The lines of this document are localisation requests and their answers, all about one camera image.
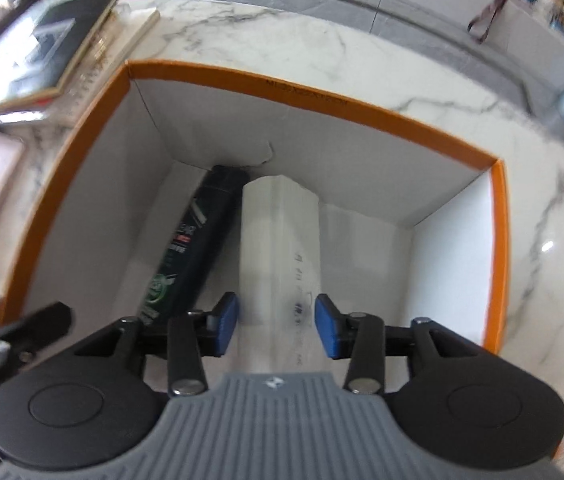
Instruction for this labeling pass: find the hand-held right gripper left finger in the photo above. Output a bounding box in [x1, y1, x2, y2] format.
[67, 291, 241, 397]

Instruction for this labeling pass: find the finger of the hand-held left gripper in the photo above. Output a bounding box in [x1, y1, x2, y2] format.
[0, 301, 73, 361]

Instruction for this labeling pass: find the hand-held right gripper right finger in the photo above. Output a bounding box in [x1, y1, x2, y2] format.
[314, 293, 489, 395]

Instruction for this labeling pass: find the black spray bottle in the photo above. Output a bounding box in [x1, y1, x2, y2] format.
[134, 164, 252, 329]

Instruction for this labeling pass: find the long white box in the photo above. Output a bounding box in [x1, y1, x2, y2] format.
[232, 174, 324, 376]

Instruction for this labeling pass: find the orange-rimmed white cardboard box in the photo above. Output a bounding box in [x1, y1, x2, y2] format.
[0, 59, 511, 376]

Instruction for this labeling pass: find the black hardcover book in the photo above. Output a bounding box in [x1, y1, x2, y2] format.
[0, 0, 124, 114]

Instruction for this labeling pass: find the dark brown figure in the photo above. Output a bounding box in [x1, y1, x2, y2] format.
[467, 0, 515, 43]

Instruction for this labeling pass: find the white reception counter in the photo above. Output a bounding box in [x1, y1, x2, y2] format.
[487, 0, 564, 81]

